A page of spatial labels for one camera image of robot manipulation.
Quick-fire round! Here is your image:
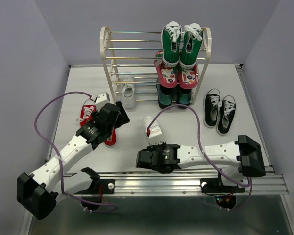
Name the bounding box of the black canvas sneaker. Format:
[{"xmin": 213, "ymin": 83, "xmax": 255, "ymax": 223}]
[
  {"xmin": 217, "ymin": 95, "xmax": 236, "ymax": 135},
  {"xmin": 204, "ymin": 88, "xmax": 221, "ymax": 128}
]

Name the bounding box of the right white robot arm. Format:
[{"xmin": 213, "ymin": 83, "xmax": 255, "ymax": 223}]
[{"xmin": 136, "ymin": 135, "xmax": 266, "ymax": 191}]

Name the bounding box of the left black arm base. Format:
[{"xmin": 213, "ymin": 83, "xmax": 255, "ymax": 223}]
[{"xmin": 74, "ymin": 167, "xmax": 115, "ymax": 195}]

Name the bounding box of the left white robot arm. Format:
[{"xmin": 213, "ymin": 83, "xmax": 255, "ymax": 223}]
[{"xmin": 17, "ymin": 101, "xmax": 130, "ymax": 220}]

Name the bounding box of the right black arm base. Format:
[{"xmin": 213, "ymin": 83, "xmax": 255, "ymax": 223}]
[{"xmin": 200, "ymin": 174, "xmax": 245, "ymax": 195}]

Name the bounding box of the cream metal shoe shelf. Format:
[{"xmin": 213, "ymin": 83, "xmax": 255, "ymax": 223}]
[{"xmin": 99, "ymin": 26, "xmax": 213, "ymax": 106}]

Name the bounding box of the left red canvas sneaker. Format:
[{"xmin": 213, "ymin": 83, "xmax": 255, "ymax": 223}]
[{"xmin": 77, "ymin": 99, "xmax": 97, "ymax": 127}]

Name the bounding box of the red canvas sneaker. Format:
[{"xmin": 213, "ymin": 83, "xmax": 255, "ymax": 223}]
[
  {"xmin": 104, "ymin": 129, "xmax": 117, "ymax": 147},
  {"xmin": 77, "ymin": 99, "xmax": 97, "ymax": 127}
]

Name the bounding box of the right red canvas sneaker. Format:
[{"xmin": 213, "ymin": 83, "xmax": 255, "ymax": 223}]
[{"xmin": 104, "ymin": 129, "xmax": 117, "ymax": 147}]

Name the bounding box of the left teal black boot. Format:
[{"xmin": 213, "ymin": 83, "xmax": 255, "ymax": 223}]
[{"xmin": 156, "ymin": 84, "xmax": 176, "ymax": 109}]

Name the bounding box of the teal black boot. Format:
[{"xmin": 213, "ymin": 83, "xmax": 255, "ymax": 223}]
[
  {"xmin": 176, "ymin": 86, "xmax": 192, "ymax": 106},
  {"xmin": 156, "ymin": 84, "xmax": 176, "ymax": 109}
]

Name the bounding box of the right teal black boot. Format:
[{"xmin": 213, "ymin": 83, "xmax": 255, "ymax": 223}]
[{"xmin": 176, "ymin": 86, "xmax": 192, "ymax": 106}]

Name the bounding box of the left pink patterned slipper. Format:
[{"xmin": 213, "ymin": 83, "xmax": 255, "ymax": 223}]
[{"xmin": 154, "ymin": 50, "xmax": 178, "ymax": 89}]

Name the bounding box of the pink patterned slipper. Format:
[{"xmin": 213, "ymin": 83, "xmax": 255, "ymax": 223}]
[
  {"xmin": 178, "ymin": 64, "xmax": 198, "ymax": 90},
  {"xmin": 154, "ymin": 50, "xmax": 178, "ymax": 89}
]

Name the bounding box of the right pink patterned slipper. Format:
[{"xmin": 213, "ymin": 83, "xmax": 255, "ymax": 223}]
[{"xmin": 178, "ymin": 64, "xmax": 198, "ymax": 90}]

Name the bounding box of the left green high-top sneaker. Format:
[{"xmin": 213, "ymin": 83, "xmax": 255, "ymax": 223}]
[{"xmin": 161, "ymin": 21, "xmax": 182, "ymax": 67}]

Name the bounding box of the green high-top sneaker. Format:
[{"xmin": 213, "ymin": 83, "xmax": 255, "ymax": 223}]
[
  {"xmin": 180, "ymin": 23, "xmax": 203, "ymax": 69},
  {"xmin": 161, "ymin": 21, "xmax": 182, "ymax": 67}
]

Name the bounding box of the right green high-top sneaker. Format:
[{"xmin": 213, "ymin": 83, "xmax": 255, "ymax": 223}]
[{"xmin": 180, "ymin": 23, "xmax": 203, "ymax": 69}]

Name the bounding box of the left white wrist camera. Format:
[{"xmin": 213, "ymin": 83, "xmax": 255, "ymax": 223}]
[{"xmin": 95, "ymin": 92, "xmax": 110, "ymax": 111}]

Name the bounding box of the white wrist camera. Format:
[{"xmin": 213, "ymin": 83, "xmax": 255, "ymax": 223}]
[
  {"xmin": 147, "ymin": 125, "xmax": 163, "ymax": 139},
  {"xmin": 95, "ymin": 92, "xmax": 110, "ymax": 111}
]

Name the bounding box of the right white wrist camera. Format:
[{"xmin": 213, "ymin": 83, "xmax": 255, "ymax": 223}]
[{"xmin": 147, "ymin": 125, "xmax": 163, "ymax": 139}]

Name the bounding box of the aluminium mounting rail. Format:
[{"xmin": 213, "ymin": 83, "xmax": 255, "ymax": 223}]
[{"xmin": 99, "ymin": 168, "xmax": 289, "ymax": 197}]

